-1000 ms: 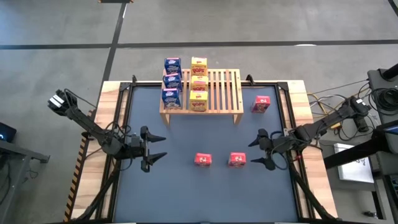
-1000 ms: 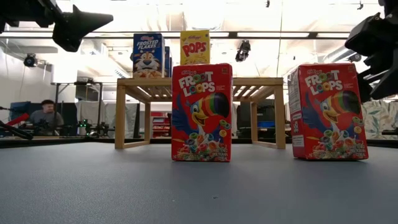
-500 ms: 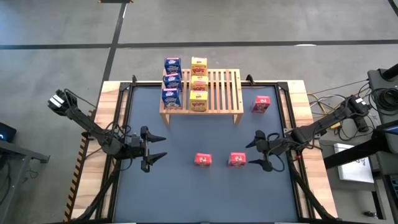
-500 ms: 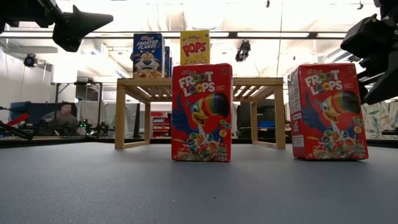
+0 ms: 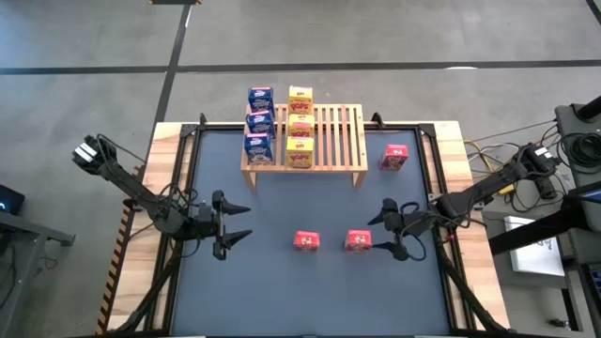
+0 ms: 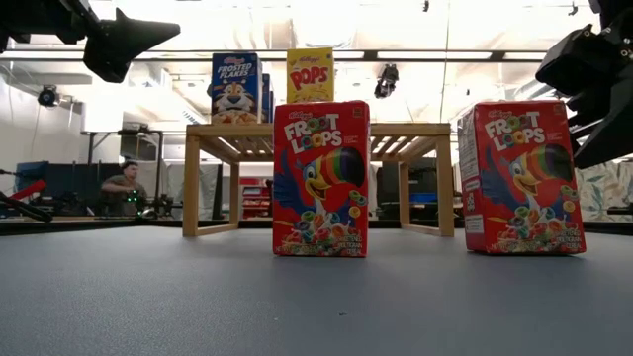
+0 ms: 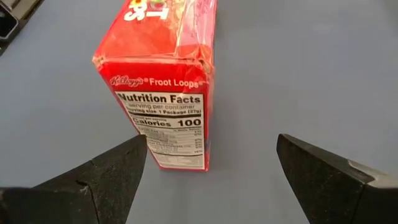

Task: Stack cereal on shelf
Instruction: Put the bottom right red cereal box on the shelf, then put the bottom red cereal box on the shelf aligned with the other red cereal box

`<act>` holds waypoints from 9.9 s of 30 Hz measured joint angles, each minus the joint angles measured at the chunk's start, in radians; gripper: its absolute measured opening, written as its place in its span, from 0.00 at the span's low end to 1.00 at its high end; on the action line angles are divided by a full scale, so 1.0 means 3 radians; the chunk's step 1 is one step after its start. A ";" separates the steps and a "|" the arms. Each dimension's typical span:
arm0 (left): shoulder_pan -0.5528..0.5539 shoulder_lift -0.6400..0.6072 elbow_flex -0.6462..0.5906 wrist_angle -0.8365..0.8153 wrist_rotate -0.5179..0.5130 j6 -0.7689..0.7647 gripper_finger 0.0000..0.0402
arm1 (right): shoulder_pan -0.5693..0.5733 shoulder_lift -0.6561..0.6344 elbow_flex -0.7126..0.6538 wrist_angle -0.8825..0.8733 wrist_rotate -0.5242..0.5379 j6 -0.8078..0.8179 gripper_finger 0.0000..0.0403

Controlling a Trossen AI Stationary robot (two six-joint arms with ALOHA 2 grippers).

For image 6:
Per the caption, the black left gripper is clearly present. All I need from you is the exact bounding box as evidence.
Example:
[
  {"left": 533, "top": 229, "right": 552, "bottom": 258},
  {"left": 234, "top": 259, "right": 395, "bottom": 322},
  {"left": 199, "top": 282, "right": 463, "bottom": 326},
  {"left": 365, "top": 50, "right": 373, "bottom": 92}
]
[{"left": 0, "top": 0, "right": 182, "bottom": 85}]

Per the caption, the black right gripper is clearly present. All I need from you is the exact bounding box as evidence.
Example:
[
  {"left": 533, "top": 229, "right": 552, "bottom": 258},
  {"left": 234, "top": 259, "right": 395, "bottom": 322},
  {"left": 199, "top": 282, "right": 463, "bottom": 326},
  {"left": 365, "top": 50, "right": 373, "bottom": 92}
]
[{"left": 535, "top": 22, "right": 633, "bottom": 171}]

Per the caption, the red Froot Loops cereal box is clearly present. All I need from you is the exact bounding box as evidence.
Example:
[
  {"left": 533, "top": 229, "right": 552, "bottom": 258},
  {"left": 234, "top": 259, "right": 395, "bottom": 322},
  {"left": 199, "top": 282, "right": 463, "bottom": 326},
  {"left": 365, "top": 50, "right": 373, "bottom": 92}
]
[
  {"left": 272, "top": 100, "right": 371, "bottom": 258},
  {"left": 457, "top": 100, "right": 588, "bottom": 256}
]

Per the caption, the yellow Corn Pops cereal box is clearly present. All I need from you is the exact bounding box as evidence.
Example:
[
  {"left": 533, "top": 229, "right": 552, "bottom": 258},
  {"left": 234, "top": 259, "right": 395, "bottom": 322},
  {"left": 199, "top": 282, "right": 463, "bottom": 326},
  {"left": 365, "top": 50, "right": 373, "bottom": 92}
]
[{"left": 286, "top": 46, "right": 335, "bottom": 104}]

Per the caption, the wooden slatted shelf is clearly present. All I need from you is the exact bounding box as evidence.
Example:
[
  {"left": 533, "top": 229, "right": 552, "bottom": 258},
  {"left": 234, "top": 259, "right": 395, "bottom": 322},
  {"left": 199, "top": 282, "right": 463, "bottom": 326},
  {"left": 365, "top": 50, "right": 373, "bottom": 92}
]
[{"left": 181, "top": 122, "right": 455, "bottom": 238}]

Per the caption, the floral patterned curtain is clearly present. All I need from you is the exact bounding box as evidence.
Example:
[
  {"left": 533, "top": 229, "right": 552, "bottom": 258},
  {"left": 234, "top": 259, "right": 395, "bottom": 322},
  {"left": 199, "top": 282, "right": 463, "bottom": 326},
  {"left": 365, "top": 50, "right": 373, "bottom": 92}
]
[{"left": 576, "top": 160, "right": 633, "bottom": 223}]

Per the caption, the black ceiling light track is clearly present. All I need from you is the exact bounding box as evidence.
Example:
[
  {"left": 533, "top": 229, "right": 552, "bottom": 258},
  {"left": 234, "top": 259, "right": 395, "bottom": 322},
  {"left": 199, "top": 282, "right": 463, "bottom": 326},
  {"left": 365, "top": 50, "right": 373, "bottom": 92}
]
[{"left": 0, "top": 47, "right": 550, "bottom": 63}]

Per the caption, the black metal rack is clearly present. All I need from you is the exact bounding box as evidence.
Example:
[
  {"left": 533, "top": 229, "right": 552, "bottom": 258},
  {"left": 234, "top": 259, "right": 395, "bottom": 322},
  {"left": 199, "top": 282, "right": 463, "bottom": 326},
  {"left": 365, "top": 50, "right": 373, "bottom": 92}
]
[{"left": 79, "top": 128, "right": 164, "bottom": 164}]

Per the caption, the person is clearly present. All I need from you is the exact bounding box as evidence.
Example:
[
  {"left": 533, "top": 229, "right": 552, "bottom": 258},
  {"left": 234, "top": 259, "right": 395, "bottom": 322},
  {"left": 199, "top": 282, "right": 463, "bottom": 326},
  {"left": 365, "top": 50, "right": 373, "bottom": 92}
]
[{"left": 101, "top": 160, "right": 148, "bottom": 217}]

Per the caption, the dark partition panel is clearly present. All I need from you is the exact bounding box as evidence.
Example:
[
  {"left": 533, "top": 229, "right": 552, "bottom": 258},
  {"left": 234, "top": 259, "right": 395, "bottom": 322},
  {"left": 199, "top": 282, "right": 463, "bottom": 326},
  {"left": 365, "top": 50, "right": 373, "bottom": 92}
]
[{"left": 14, "top": 160, "right": 125, "bottom": 214}]

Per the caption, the grey cover sheet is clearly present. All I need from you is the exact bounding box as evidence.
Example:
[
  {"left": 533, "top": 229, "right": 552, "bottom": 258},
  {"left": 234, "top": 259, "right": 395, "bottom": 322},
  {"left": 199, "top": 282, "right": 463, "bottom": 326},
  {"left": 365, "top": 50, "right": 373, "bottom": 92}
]
[{"left": 162, "top": 160, "right": 224, "bottom": 222}]

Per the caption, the red bar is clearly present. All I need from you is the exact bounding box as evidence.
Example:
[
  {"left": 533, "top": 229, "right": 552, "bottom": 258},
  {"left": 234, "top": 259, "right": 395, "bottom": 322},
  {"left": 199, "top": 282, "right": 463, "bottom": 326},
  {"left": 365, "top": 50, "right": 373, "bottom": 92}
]
[{"left": 9, "top": 179, "right": 48, "bottom": 202}]

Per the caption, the red storage bin rack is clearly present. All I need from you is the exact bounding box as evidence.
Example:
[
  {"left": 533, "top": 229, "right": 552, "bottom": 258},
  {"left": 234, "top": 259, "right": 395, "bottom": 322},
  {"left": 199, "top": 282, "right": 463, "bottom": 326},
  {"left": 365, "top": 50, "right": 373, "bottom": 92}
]
[{"left": 240, "top": 176, "right": 274, "bottom": 219}]

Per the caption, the black cabinet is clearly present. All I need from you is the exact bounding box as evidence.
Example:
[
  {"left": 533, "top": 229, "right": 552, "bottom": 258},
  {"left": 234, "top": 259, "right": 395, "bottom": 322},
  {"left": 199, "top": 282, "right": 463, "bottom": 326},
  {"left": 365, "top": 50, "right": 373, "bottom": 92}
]
[{"left": 375, "top": 157, "right": 464, "bottom": 222}]

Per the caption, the grey ceiling duct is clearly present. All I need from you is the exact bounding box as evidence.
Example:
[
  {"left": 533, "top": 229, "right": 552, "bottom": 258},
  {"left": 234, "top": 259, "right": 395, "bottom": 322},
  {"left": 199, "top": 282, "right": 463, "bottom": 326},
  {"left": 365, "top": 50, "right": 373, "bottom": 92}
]
[{"left": 0, "top": 72, "right": 93, "bottom": 86}]

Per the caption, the black ceiling-mounted camera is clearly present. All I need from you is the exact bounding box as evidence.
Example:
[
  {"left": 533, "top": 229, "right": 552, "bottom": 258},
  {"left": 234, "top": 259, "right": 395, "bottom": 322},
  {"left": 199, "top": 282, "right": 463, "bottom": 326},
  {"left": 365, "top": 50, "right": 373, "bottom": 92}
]
[
  {"left": 37, "top": 84, "right": 61, "bottom": 108},
  {"left": 374, "top": 62, "right": 401, "bottom": 99}
]

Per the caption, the black table frame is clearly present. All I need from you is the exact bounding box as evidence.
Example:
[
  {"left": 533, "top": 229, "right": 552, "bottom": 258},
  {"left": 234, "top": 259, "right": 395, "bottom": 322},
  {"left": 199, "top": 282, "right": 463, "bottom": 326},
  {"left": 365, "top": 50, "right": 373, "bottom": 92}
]
[{"left": 0, "top": 217, "right": 633, "bottom": 236}]

